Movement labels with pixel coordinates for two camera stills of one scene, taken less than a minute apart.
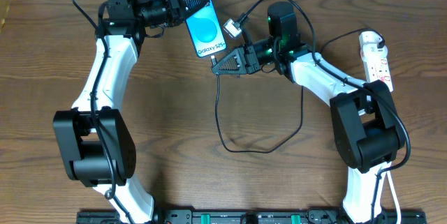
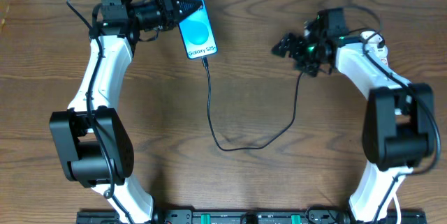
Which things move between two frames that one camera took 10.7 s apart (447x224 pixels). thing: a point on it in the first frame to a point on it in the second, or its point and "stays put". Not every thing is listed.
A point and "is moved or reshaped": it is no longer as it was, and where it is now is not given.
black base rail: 255,216 stays put
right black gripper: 248,58 to 300,47
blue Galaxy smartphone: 204,26 is moved or reshaped
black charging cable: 289,142 to 204,63
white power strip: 368,43 stays put
